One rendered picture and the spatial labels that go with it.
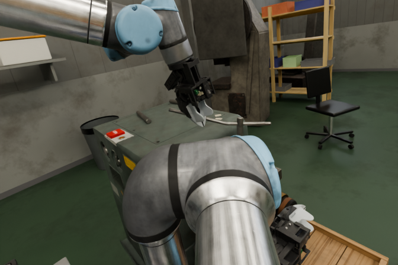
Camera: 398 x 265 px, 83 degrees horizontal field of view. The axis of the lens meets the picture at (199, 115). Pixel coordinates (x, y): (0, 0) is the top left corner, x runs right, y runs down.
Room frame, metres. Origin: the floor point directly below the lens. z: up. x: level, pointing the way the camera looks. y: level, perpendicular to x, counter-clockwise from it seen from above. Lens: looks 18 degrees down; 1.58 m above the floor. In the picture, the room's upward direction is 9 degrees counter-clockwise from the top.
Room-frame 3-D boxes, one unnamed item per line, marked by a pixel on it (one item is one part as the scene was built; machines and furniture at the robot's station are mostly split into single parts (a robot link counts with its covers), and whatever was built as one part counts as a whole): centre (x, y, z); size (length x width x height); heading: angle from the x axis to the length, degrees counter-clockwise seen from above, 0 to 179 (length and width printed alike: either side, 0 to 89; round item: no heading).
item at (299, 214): (0.49, -0.24, 1.09); 0.09 x 0.06 x 0.03; 127
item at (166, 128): (0.98, 0.17, 1.06); 0.59 x 0.48 x 0.39; 37
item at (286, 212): (0.47, -0.19, 1.10); 0.09 x 0.02 x 0.05; 127
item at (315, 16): (6.27, -2.90, 1.05); 1.20 x 1.18 x 2.10; 41
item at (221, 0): (4.11, -0.71, 1.22); 1.30 x 1.12 x 2.44; 42
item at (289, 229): (0.42, -0.15, 1.08); 0.12 x 0.09 x 0.08; 127
